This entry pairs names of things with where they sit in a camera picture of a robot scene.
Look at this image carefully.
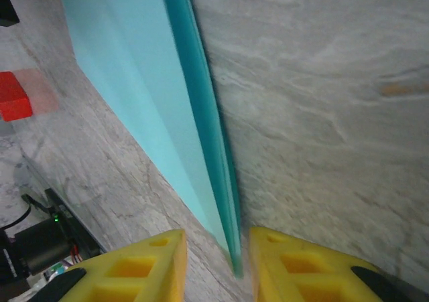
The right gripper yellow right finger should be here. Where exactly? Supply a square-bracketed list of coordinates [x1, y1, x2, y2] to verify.
[248, 226, 429, 302]

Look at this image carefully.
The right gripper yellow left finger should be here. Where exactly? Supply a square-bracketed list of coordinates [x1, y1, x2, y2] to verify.
[28, 228, 188, 302]

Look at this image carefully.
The light blue paper sheet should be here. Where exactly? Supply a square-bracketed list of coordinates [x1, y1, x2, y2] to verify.
[56, 0, 244, 279]

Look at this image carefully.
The red block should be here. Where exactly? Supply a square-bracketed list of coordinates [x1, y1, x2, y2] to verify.
[0, 70, 34, 123]

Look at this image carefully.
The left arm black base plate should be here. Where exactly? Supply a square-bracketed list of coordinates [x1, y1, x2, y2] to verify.
[43, 187, 103, 259]

